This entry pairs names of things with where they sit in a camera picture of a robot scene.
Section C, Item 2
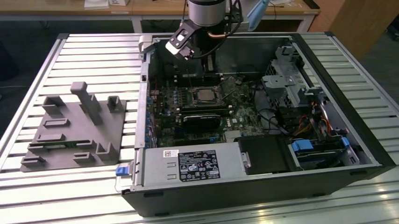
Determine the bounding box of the metal socket cover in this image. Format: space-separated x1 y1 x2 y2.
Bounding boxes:
194 74 222 91

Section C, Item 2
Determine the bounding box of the silver square CPU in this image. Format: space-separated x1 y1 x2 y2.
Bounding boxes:
194 88 218 101

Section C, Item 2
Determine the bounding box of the black RAM slot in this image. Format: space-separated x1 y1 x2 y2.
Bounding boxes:
180 109 233 118
180 105 233 113
176 73 220 86

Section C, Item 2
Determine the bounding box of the CPU socket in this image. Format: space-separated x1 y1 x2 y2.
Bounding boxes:
189 85 225 105

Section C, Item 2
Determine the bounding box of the wooden desk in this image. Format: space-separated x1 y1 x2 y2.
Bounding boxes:
0 0 320 33

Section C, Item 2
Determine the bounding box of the silver metal drive cage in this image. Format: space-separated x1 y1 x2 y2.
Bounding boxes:
260 45 323 108

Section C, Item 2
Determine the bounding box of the black graphics card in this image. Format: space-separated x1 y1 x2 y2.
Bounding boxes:
181 113 222 130

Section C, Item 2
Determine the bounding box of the green motherboard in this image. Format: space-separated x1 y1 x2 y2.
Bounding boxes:
148 74 269 149

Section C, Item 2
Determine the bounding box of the white cardboard box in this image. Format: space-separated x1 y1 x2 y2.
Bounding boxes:
84 0 110 10

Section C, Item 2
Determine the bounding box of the small silver heat sink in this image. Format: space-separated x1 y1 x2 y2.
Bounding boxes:
224 130 243 142

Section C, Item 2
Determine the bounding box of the wooden cabinet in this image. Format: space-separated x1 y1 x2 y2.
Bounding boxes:
309 0 399 60

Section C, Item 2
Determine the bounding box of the black plastic shroud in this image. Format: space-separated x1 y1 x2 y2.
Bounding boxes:
233 135 301 175

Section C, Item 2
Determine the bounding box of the blue disk carrier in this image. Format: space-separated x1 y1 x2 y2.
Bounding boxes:
288 139 315 156

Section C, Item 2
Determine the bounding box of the silver power supply with label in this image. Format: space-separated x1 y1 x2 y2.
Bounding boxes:
141 142 252 187

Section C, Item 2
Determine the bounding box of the grey parts rack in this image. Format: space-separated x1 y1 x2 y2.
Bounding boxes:
18 81 128 173

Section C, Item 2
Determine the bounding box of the black hard disk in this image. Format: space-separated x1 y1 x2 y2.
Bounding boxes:
292 149 347 170

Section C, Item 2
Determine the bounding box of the green RAM stick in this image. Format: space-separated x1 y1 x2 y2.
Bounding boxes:
42 143 78 149

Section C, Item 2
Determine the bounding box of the open black PC case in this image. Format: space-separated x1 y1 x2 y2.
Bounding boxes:
120 32 397 217

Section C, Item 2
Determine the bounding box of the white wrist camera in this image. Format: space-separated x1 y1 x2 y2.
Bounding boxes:
164 22 200 61

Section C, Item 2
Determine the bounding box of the black camera cable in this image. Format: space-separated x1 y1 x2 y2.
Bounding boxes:
190 0 244 59

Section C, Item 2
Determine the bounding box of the black wire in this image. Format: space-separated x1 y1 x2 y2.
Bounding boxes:
256 108 292 136

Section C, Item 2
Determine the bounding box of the red orange wire bundle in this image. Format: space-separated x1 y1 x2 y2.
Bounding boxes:
297 116 332 137

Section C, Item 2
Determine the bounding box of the blue cable plug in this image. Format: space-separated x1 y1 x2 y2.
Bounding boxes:
114 164 132 178

